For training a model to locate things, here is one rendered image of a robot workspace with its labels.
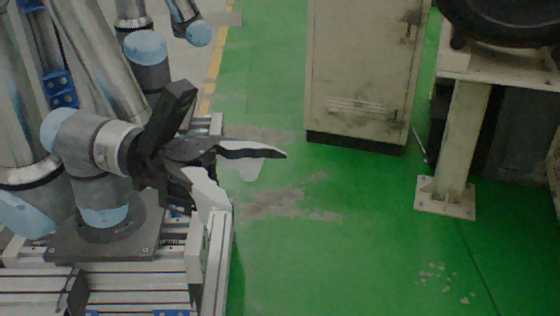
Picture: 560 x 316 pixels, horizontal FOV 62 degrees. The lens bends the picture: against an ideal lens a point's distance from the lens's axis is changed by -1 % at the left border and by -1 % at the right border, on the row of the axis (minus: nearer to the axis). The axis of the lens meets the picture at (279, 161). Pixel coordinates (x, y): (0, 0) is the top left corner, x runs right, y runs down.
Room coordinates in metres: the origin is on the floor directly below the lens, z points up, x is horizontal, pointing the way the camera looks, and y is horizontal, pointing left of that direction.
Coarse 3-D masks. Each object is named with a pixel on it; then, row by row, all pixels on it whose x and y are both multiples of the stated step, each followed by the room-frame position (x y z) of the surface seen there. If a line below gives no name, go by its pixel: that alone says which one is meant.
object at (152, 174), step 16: (128, 144) 0.53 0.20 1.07; (176, 144) 0.53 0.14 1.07; (192, 144) 0.53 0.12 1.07; (208, 144) 0.53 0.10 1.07; (128, 160) 0.52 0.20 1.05; (144, 160) 0.53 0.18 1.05; (160, 160) 0.50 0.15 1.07; (176, 160) 0.48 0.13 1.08; (192, 160) 0.49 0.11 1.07; (208, 160) 0.51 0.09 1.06; (128, 176) 0.52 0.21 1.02; (144, 176) 0.52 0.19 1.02; (160, 176) 0.49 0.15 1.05; (208, 176) 0.52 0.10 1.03; (160, 192) 0.49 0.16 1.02; (176, 192) 0.49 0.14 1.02; (192, 208) 0.48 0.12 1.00
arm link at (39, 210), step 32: (0, 0) 0.63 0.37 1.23; (0, 32) 0.64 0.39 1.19; (0, 64) 0.62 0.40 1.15; (0, 96) 0.61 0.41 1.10; (32, 96) 0.66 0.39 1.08; (0, 128) 0.61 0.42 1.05; (32, 128) 0.63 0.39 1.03; (0, 160) 0.61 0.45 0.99; (32, 160) 0.62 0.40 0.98; (0, 192) 0.59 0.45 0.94; (32, 192) 0.60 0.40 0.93; (64, 192) 0.64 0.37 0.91; (32, 224) 0.57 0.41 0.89
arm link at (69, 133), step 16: (64, 112) 0.60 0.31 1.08; (80, 112) 0.60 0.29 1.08; (48, 128) 0.58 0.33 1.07; (64, 128) 0.57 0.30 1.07; (80, 128) 0.57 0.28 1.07; (96, 128) 0.56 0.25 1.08; (48, 144) 0.57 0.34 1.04; (64, 144) 0.56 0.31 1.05; (80, 144) 0.55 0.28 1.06; (64, 160) 0.57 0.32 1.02; (80, 160) 0.55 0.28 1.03; (80, 176) 0.56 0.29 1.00
